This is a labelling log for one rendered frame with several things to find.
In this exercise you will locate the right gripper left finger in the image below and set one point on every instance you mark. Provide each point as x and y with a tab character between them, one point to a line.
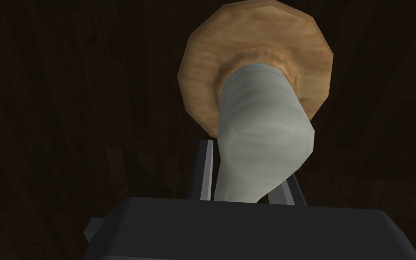
202	169

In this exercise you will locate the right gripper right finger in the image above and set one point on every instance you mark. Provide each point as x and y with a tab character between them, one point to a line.
288	193

